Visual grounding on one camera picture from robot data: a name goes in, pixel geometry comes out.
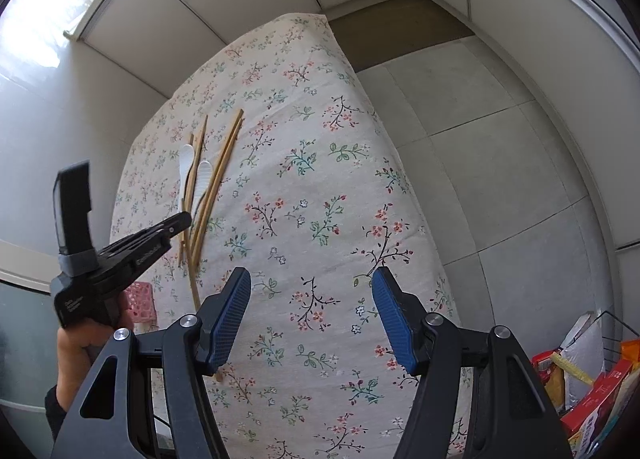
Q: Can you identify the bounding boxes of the brown floor mat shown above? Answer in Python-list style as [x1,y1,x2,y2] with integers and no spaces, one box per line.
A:
[330,0,473,72]

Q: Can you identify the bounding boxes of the person's left hand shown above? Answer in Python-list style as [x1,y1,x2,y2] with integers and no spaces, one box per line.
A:
[55,319,115,411]

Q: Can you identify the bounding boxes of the white lower kitchen cabinets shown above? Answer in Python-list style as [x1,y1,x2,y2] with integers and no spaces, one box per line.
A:
[75,0,639,250]

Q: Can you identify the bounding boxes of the small white plastic spoon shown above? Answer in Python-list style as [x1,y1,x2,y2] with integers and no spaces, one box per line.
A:
[178,144,194,211]

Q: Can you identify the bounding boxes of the floral tablecloth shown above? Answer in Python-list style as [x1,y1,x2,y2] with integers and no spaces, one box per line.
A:
[111,14,458,458]

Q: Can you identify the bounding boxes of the pink perforated utensil basket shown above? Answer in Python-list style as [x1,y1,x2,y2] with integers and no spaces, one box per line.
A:
[124,281,156,323]

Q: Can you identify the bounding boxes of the black wire basket with packages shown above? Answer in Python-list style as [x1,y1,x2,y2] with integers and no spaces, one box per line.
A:
[532,311,639,458]

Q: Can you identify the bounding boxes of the white ridged rice paddle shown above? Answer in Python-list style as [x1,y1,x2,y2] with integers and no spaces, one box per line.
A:
[191,160,214,218]

